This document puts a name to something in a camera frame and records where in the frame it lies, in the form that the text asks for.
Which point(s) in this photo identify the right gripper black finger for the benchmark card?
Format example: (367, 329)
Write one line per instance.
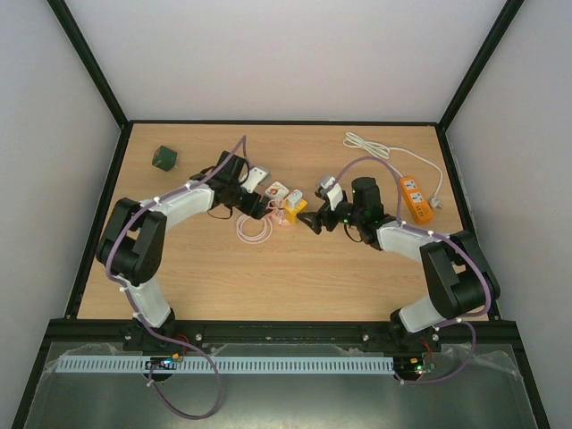
(311, 219)
(316, 227)

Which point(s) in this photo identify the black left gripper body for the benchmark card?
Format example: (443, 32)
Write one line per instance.
(247, 207)

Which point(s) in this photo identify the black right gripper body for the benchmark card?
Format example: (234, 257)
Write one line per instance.
(328, 217)

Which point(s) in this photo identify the yellow cube socket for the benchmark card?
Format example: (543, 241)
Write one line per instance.
(293, 204)

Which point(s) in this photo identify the white tiger cube socket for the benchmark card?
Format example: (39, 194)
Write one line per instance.
(277, 191)

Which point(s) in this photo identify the pink socket with cable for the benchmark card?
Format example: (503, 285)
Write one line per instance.
(255, 232)

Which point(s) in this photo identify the orange power strip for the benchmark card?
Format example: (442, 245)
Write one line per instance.
(418, 206)

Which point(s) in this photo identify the green dragon cube socket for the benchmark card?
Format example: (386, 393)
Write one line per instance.
(164, 158)

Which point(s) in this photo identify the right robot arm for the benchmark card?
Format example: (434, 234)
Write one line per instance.
(458, 277)

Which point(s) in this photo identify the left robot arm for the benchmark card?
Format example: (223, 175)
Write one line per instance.
(131, 246)

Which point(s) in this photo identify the metal sheet front panel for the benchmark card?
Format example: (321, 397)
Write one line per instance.
(454, 391)

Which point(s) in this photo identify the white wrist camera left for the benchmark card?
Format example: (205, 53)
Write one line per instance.
(253, 178)

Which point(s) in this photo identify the light blue slotted cable duct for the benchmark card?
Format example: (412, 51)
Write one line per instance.
(225, 365)

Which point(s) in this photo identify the black aluminium frame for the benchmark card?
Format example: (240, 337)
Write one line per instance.
(493, 331)

